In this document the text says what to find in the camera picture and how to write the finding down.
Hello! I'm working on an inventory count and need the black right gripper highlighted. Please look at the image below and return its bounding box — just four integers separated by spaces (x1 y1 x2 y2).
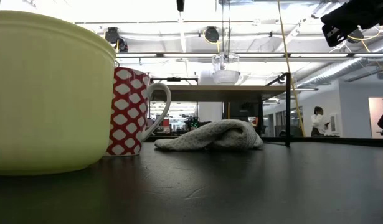
320 0 383 48

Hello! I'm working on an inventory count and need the person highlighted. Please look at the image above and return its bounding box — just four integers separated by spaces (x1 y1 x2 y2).
310 106 331 137

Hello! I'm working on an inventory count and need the yellow mug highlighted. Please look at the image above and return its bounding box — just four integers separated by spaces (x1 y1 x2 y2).
0 10 117 177

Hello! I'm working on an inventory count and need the white wall box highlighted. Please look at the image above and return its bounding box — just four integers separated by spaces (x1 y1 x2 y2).
329 113 340 134

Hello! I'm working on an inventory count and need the wooden shelf with black legs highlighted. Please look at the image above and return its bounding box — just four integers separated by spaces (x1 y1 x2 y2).
149 72 292 147

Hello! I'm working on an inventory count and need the red white patterned mug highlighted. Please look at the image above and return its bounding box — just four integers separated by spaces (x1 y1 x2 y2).
103 67 173 157

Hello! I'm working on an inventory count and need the black aluminium table frame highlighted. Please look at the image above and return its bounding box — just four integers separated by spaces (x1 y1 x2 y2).
146 135 383 148

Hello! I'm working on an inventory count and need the black ceiling spotlight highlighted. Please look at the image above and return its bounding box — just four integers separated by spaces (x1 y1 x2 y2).
204 26 220 44
104 27 121 44

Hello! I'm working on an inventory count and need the yellow cable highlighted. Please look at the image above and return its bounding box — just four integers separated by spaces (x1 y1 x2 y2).
277 0 306 138

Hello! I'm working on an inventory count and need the silver ventilation duct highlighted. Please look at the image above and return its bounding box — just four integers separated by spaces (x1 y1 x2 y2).
296 46 383 90

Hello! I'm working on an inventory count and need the grey waffle cloth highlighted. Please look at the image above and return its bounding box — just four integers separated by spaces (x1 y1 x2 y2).
154 119 264 152

